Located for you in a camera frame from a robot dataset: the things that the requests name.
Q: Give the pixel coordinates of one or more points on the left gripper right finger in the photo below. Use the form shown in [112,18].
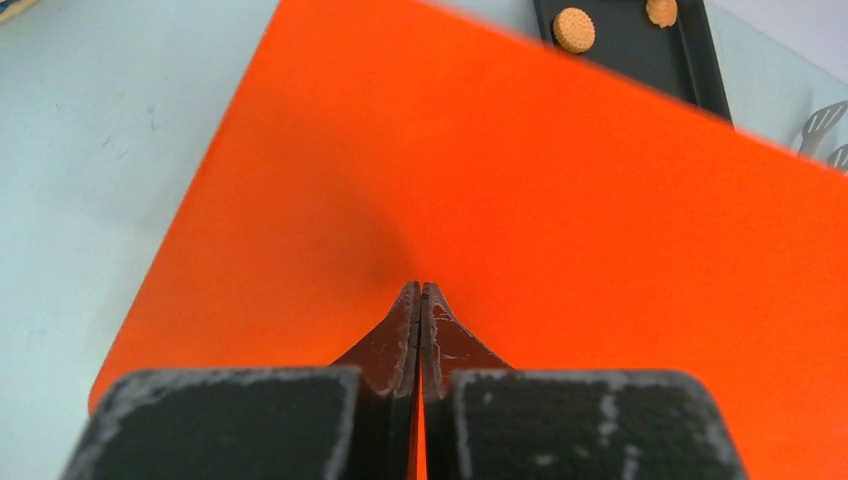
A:
[485,419]

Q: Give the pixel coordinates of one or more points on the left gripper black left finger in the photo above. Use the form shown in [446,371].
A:
[355,418]

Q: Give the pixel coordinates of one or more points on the orange box lid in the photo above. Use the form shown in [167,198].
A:
[572,218]

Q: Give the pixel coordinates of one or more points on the round orange cookie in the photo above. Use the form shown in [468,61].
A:
[574,30]

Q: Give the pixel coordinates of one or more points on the black cookie tray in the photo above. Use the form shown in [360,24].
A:
[679,60]

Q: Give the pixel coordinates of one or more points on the metal tongs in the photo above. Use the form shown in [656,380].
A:
[817,127]

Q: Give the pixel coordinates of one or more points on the orange shell cookie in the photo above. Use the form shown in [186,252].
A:
[662,13]

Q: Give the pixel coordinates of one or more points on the tan cloth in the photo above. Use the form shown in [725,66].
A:
[11,8]

